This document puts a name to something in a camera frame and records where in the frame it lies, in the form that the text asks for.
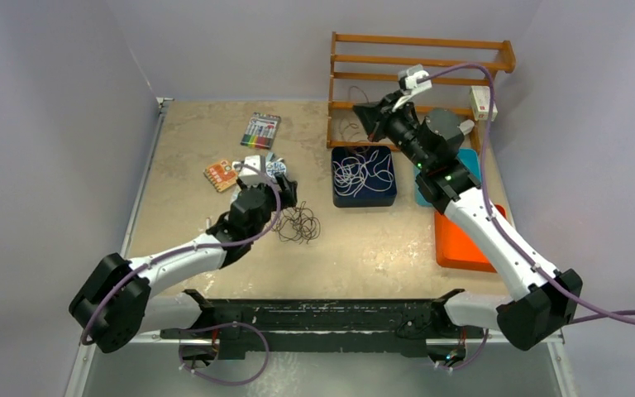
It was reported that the cleaning gel jar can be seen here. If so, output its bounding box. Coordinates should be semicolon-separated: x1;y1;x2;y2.
265;158;288;179

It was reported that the dark blue tray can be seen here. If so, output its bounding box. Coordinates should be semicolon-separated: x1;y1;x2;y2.
331;146;398;208

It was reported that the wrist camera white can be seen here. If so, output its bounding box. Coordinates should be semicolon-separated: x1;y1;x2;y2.
392;65;432;112
232;155;266;189

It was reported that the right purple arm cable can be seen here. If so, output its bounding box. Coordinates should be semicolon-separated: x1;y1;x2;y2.
416;62;635;328

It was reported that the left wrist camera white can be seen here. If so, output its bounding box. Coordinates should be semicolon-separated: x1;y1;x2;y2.
232;155;266;189

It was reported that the brown cable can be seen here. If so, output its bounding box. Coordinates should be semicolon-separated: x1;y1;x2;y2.
273;201;322;245

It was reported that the white stapler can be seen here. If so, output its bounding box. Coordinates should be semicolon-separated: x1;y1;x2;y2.
459;120;475;136

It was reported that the marker pen pack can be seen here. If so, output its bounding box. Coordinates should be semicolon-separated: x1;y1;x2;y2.
240;112;281;150

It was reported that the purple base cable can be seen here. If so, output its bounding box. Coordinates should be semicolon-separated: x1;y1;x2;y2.
435;328;491;374
178;319;271;386

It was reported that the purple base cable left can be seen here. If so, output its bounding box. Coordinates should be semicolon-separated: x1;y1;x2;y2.
178;319;271;386

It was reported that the white staples box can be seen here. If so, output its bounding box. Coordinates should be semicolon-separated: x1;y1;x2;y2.
469;85;498;121

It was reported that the orange tray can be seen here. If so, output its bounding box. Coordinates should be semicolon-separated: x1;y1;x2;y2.
433;212;496;273

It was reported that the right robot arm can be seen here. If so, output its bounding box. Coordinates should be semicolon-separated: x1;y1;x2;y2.
352;92;583;351

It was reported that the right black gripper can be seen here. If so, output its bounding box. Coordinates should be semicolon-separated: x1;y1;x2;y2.
354;90;433;171

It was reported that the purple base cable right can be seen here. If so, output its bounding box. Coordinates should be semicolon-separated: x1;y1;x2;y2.
435;328;491;374

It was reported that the thin black cable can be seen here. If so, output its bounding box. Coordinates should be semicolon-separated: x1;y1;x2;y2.
338;84;376;155

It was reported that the light blue tray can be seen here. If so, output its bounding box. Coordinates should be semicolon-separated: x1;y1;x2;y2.
414;148;482;208

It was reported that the wooden rack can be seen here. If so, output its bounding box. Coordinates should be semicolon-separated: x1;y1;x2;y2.
327;31;517;149

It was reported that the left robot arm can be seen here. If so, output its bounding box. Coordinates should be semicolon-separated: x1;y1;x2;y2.
68;174;298;353

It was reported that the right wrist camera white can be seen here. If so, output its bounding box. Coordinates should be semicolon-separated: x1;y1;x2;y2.
392;65;432;112

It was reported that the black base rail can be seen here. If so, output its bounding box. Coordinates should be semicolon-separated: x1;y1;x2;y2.
160;290;484;361

